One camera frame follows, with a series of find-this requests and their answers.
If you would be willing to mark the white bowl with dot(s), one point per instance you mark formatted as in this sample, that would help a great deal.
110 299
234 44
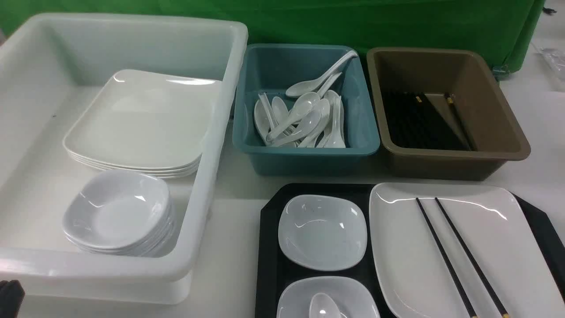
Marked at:
352 297
323 233

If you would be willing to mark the black serving tray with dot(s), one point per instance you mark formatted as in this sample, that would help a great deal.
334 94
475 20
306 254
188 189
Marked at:
275 271

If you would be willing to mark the blue binder clip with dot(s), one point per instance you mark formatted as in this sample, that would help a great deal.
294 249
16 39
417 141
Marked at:
501 72

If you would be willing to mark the pile of white spoons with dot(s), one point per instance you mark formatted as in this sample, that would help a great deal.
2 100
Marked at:
312 120

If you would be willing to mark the long white spoon on top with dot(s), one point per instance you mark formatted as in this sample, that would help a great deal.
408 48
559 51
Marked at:
303 87

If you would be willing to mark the large white square plate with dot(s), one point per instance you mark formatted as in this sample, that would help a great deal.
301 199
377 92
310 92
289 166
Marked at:
411 271

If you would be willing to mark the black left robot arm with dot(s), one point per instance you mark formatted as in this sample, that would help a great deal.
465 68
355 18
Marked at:
11 298

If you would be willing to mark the green backdrop cloth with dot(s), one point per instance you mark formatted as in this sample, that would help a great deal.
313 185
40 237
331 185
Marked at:
499 30

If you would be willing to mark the teal plastic bin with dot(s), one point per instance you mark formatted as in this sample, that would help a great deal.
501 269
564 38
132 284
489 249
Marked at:
272 68

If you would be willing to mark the large white plastic tub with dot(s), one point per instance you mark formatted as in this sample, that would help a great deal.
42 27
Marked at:
52 68

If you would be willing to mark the black chopstick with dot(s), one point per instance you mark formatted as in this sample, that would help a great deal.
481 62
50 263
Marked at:
496 300
463 295

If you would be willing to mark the stack of white square plates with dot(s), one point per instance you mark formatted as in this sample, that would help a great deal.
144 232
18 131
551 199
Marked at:
148 122

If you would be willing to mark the brown plastic bin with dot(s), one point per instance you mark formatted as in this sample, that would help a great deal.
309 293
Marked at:
464 91

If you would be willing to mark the clear plastic bag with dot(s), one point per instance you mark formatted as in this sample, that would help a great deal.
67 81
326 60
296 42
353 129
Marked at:
555 59

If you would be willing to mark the pile of black chopsticks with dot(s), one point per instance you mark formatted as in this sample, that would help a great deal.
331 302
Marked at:
414 122

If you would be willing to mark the stack of white bowls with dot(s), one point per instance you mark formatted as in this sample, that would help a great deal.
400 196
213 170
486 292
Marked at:
121 213

